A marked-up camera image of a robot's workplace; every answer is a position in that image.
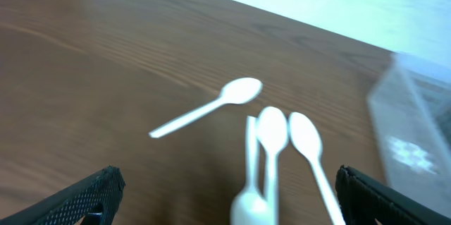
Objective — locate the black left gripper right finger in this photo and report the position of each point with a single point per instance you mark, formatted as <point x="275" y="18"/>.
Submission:
<point x="365" y="201"/>

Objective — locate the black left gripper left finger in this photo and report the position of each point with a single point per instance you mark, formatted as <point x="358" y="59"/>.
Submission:
<point x="93" y="200"/>

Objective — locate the white plastic spoon right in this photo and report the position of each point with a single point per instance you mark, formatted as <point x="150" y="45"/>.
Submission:
<point x="306" y="139"/>

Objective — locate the white plastic spoon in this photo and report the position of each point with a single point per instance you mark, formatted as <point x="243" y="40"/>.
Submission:
<point x="272" y="133"/>
<point x="306" y="139"/>

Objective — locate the clear plastic basket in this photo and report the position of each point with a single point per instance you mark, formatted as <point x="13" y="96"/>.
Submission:
<point x="410" y="111"/>

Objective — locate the white plastic spoon upside-down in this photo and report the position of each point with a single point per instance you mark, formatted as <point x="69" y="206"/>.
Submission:
<point x="249" y="206"/>

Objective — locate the white plastic spoon middle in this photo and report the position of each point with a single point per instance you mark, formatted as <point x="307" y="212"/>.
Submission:
<point x="272" y="133"/>

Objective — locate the white plastic spoon angled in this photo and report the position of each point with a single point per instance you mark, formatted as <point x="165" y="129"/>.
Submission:
<point x="238" y="91"/>

